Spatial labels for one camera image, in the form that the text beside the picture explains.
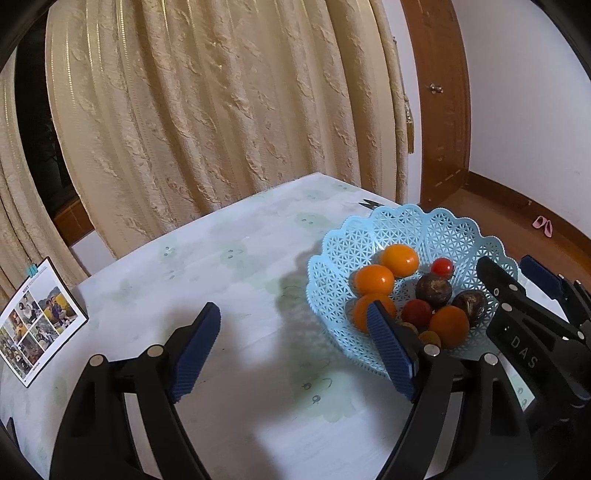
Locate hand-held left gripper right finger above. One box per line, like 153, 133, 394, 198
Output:
367, 300, 536, 480

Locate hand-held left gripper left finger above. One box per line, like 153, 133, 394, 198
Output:
50, 302, 221, 480

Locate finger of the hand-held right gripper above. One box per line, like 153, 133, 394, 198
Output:
519, 255, 591, 326
477, 256, 591, 385

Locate dark brown passion fruit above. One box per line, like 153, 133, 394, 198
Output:
451, 291, 488, 328
414, 273, 450, 310

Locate large orange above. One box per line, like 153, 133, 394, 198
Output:
355, 264, 396, 296

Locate light blue plastic fruit basket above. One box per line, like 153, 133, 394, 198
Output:
306, 204, 520, 380

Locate pale printed tablecloth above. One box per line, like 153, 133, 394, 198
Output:
0, 172, 555, 480

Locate photo desk calendar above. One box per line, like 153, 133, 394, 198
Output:
0, 257, 88, 387

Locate brown wooden door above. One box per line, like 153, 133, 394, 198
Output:
399, 0, 472, 207

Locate narrow beige patterned curtain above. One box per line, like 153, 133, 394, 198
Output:
0, 60, 93, 303

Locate wide beige patterned curtain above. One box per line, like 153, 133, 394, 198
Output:
45, 0, 413, 260

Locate dark window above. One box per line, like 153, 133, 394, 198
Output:
15, 46, 78, 220

